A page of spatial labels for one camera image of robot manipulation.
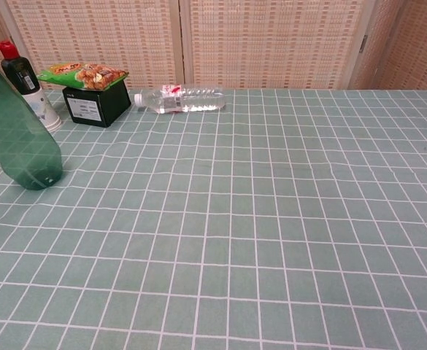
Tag black cardboard box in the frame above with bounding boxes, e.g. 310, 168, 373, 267
61, 77, 132, 128

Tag green translucent spray bottle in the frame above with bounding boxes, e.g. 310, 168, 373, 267
0, 47, 64, 191

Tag green snack bag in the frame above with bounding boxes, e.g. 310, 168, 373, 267
36, 62, 131, 91

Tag green checked tablecloth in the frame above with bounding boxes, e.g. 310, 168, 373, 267
0, 87, 427, 350

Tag woven bamboo folding screen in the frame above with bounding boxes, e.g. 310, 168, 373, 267
0, 0, 427, 96

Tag black bottle with red cap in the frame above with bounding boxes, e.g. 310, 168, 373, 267
0, 39, 42, 97

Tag clear plastic water bottle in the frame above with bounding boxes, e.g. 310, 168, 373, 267
134, 84, 227, 114

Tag white paper cup stack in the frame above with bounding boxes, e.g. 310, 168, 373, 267
21, 88, 64, 133

